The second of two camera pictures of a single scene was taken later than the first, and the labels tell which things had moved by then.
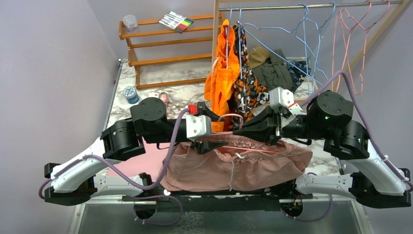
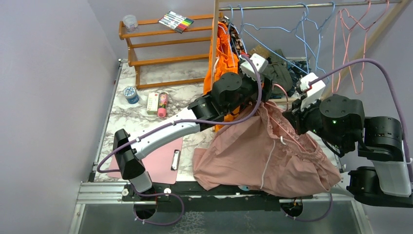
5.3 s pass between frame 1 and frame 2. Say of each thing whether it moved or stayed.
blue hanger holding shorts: moved
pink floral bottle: stayed
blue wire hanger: stayed
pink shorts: moved
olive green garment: stayed
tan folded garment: stayed
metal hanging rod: stayed
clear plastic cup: stayed
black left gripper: moved
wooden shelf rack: stayed
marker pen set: stayed
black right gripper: moved
